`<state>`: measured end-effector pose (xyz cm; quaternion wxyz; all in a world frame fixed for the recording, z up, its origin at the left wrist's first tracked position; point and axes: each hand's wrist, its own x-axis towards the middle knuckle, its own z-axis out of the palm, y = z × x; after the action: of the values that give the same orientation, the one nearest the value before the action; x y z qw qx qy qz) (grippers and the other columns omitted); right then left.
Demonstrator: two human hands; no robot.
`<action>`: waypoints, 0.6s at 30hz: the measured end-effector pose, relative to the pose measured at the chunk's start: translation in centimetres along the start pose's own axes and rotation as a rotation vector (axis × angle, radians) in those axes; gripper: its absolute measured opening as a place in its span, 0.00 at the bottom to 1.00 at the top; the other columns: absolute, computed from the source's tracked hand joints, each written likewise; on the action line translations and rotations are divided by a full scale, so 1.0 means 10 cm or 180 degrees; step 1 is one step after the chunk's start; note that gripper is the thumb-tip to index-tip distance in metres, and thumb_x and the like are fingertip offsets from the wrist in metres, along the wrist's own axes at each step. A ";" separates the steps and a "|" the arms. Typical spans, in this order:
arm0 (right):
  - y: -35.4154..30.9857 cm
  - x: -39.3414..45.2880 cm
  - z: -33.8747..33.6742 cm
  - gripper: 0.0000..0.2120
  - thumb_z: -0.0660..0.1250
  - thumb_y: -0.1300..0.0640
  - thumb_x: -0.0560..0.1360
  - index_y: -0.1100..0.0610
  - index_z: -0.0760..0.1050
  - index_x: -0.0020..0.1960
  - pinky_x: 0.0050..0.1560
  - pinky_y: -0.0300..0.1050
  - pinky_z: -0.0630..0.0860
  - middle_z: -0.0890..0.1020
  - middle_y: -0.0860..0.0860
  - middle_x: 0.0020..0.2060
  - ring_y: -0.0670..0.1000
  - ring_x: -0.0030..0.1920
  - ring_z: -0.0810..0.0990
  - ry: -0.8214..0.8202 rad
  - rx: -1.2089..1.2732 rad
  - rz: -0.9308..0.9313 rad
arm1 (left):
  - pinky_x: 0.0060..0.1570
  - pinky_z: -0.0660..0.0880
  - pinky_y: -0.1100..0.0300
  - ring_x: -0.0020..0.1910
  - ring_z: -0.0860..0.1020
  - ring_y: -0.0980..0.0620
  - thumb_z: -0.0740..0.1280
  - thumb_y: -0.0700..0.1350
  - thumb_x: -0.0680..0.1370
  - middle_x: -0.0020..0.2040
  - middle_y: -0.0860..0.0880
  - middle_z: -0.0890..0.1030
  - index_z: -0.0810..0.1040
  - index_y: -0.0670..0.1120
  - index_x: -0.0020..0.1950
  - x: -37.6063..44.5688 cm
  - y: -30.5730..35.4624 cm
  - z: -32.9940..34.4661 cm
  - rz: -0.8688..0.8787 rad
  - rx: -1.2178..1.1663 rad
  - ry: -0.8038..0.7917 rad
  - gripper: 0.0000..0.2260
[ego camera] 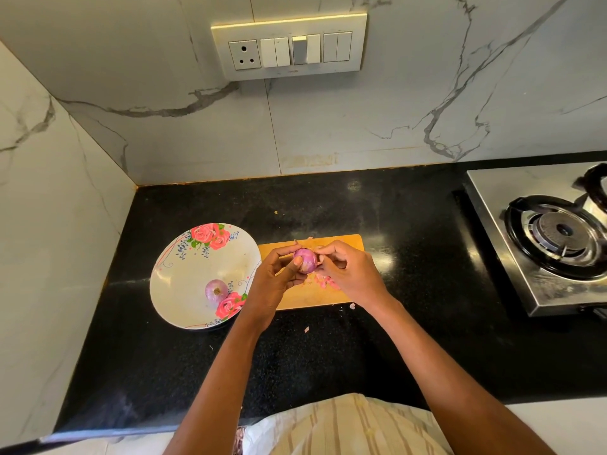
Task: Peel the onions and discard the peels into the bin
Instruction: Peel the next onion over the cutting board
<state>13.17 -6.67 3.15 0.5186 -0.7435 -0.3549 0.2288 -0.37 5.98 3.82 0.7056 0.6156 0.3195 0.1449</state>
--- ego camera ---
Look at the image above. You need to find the stainless steel gas stove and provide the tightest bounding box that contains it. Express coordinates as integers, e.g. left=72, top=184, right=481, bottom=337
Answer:
left=463, top=162, right=607, bottom=317

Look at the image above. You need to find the white wall switch panel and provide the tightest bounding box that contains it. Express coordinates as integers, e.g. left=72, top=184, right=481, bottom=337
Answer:
left=211, top=13, right=368, bottom=82

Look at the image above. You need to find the person's right hand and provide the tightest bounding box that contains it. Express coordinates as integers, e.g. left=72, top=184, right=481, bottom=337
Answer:
left=315, top=240, right=390, bottom=313

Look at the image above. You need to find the beige striped garment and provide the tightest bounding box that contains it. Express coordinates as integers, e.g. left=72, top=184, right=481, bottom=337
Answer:
left=239, top=393, right=455, bottom=455

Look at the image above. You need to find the small pink onion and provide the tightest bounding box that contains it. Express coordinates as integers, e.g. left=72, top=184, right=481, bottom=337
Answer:
left=205, top=279, right=231, bottom=306
left=293, top=247, right=320, bottom=275

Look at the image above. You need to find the person's left forearm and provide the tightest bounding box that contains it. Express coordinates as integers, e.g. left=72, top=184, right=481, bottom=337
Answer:
left=163, top=315, right=276, bottom=455

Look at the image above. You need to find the white floral plate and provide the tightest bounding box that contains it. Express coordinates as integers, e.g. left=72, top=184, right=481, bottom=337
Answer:
left=149, top=222, right=262, bottom=331

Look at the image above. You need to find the black stove burner grate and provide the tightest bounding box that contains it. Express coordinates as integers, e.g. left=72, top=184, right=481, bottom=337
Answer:
left=575, top=162, right=607, bottom=216
left=503, top=194, right=607, bottom=281

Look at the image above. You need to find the wooden cutting board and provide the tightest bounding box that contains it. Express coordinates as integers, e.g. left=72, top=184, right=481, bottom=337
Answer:
left=258, top=234, right=366, bottom=312

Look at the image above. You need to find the black stone countertop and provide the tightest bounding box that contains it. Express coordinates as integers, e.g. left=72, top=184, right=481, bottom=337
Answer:
left=55, top=151, right=607, bottom=434

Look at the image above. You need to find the person's right forearm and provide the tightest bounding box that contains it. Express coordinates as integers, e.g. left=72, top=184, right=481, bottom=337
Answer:
left=364, top=296, right=559, bottom=455

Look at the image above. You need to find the person's left hand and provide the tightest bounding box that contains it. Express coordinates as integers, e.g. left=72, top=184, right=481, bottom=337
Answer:
left=241, top=245, right=309, bottom=332

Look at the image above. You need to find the pile of onion peels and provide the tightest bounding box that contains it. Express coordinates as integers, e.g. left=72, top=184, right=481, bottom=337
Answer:
left=302, top=272, right=358, bottom=334

